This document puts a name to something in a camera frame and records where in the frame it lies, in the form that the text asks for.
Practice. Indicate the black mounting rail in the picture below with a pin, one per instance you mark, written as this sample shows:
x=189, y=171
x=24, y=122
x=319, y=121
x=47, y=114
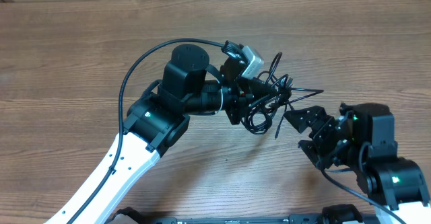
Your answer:
x=131, y=216

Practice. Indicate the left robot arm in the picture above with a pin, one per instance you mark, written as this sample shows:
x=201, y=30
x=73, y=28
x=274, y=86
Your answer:
x=190, y=86

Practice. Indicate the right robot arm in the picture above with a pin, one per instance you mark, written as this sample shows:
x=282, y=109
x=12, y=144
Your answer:
x=357, y=152

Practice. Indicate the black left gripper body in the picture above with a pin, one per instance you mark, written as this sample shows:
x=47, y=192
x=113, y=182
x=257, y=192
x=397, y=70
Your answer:
x=240, y=96

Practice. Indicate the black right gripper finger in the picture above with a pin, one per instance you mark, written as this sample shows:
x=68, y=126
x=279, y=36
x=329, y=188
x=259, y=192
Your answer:
x=302, y=119
x=314, y=152

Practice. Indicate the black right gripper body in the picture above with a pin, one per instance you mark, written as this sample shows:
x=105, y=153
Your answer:
x=330, y=144

